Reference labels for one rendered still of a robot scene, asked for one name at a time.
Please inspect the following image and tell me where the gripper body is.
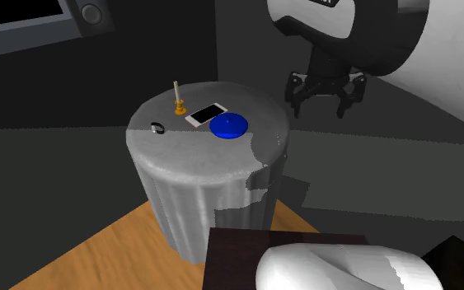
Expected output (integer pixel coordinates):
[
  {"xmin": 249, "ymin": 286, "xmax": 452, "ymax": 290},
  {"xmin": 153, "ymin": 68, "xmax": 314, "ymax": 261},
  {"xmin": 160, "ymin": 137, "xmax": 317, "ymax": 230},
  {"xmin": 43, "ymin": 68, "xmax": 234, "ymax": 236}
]
[{"xmin": 305, "ymin": 45, "xmax": 354, "ymax": 97}]

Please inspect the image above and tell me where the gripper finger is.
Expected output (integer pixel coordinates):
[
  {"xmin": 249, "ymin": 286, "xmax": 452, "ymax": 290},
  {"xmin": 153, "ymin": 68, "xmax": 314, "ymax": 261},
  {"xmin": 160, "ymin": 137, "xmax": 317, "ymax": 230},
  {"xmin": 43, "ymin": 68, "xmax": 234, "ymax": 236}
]
[
  {"xmin": 284, "ymin": 71, "xmax": 317, "ymax": 119},
  {"xmin": 336, "ymin": 71, "xmax": 368, "ymax": 119}
]

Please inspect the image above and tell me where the blue round plate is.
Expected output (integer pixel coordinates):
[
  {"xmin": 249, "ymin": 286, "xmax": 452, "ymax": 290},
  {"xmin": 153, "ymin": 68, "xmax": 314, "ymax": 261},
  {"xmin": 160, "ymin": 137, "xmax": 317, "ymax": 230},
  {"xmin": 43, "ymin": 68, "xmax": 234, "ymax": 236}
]
[{"xmin": 209, "ymin": 112, "xmax": 250, "ymax": 140}]

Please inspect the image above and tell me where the white smartphone with black screen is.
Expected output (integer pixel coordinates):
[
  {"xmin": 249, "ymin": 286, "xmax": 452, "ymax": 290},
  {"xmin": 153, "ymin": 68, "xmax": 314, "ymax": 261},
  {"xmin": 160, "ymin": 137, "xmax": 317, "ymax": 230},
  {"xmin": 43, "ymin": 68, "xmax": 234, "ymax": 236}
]
[{"xmin": 185, "ymin": 102, "xmax": 229, "ymax": 129}]

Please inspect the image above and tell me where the candle in yellow holder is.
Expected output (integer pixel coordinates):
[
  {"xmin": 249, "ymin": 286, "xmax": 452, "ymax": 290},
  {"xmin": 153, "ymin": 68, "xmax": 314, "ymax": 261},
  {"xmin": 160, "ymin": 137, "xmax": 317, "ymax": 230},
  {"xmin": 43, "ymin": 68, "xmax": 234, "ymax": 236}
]
[{"xmin": 172, "ymin": 80, "xmax": 188, "ymax": 117}]

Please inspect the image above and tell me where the round table with grey cloth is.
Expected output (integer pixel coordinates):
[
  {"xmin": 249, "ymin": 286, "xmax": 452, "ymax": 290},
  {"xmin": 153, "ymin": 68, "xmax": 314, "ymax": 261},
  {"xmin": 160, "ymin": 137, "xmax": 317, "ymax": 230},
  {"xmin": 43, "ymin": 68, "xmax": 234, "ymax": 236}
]
[{"xmin": 125, "ymin": 81, "xmax": 291, "ymax": 265}]

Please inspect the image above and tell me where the grey television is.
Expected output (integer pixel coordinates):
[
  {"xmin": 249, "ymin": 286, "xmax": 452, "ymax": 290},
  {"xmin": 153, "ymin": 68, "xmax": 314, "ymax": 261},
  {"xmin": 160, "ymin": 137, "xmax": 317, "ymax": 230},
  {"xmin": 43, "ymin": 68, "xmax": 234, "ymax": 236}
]
[{"xmin": 0, "ymin": 0, "xmax": 116, "ymax": 62}]

